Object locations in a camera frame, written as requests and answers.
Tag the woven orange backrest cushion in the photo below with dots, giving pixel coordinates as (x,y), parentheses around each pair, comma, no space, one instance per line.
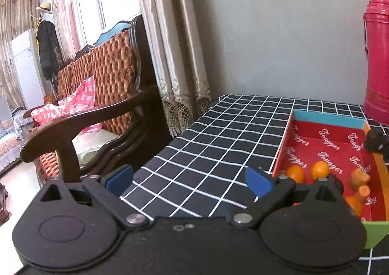
(115,65)

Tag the small orange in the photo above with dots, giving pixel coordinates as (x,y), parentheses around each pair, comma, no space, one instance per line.
(354,205)
(319,169)
(295,173)

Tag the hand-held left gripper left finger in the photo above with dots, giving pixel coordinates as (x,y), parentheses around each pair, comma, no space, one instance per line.
(120,179)

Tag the beige patterned curtain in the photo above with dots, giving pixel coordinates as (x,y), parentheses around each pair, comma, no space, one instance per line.
(15,19)

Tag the red checkered cloth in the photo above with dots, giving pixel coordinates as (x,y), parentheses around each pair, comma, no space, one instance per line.
(82,98)

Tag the orange fruit piece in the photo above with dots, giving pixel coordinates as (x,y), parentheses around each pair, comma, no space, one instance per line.
(360,177)
(363,193)

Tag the red thermos flask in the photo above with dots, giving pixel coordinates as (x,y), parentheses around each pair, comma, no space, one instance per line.
(378,65)

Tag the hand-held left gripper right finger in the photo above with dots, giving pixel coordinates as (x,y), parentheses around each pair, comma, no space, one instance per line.
(258,180)

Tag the straw hat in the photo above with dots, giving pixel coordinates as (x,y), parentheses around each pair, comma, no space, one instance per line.
(45,7)

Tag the beige lace curtain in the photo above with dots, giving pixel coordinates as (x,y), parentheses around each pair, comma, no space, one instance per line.
(173,50)

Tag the black coat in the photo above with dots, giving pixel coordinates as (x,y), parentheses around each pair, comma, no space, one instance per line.
(47,50)

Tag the sofa with patterned cover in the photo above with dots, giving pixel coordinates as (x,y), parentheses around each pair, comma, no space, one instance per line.
(12,141)

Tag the dark wooden armchair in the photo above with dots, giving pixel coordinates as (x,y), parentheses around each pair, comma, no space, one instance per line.
(91,120)

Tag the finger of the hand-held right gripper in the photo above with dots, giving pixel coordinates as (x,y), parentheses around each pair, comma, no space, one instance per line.
(376,139)

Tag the red cardboard box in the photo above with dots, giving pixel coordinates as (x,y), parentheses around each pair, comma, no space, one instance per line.
(328,147)

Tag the black white grid tablecloth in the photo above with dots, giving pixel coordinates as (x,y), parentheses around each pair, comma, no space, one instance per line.
(218,147)

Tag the white refrigerator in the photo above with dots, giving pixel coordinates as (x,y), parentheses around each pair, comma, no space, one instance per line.
(25,71)

